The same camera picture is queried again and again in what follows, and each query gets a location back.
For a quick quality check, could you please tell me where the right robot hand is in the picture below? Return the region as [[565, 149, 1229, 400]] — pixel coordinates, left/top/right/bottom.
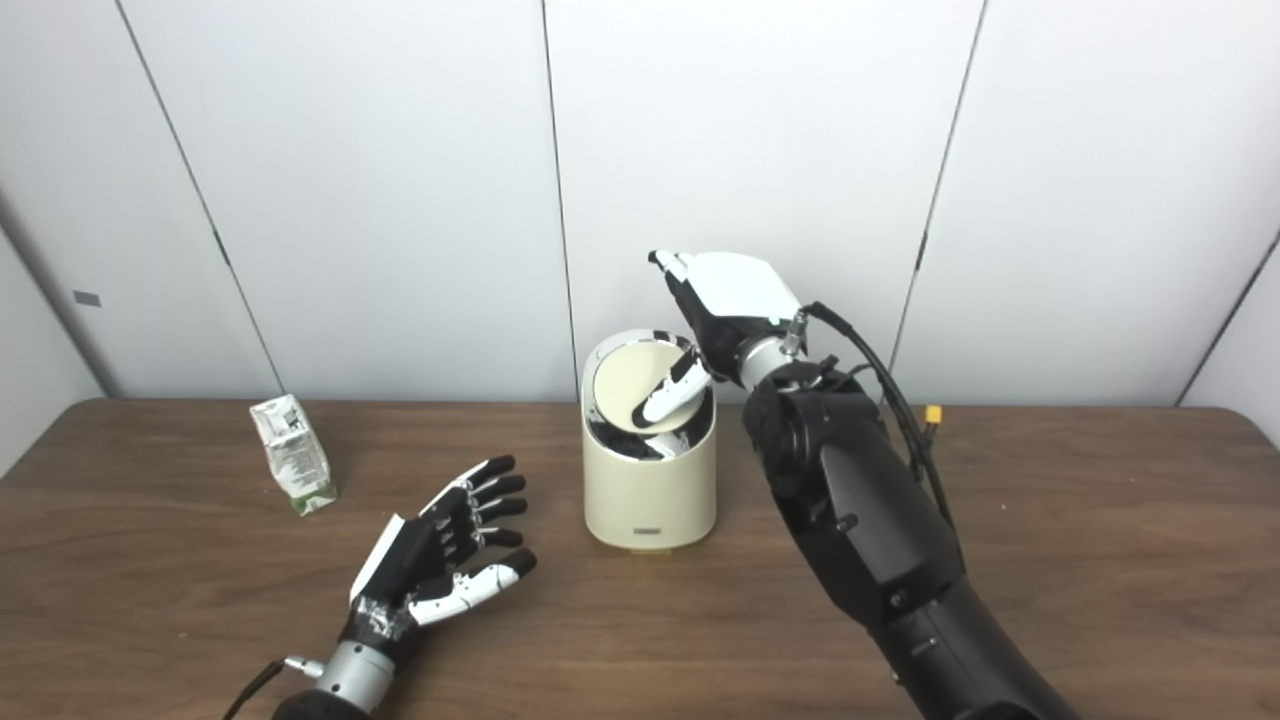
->
[[630, 250, 809, 426]]

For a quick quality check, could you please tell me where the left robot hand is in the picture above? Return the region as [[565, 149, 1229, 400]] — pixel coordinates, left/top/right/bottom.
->
[[338, 455, 538, 661]]

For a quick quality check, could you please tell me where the cream round bin lid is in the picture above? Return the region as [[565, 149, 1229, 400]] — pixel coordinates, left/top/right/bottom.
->
[[590, 340, 693, 431]]

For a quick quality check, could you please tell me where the white green milk carton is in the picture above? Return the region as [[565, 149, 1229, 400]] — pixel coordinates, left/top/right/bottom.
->
[[249, 394, 339, 517]]

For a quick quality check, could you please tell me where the cream-colored trash bin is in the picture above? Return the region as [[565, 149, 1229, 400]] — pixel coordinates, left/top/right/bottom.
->
[[581, 329, 718, 552]]

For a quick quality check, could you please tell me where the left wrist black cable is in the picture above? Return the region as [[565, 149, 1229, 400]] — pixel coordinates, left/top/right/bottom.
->
[[220, 655, 327, 720]]

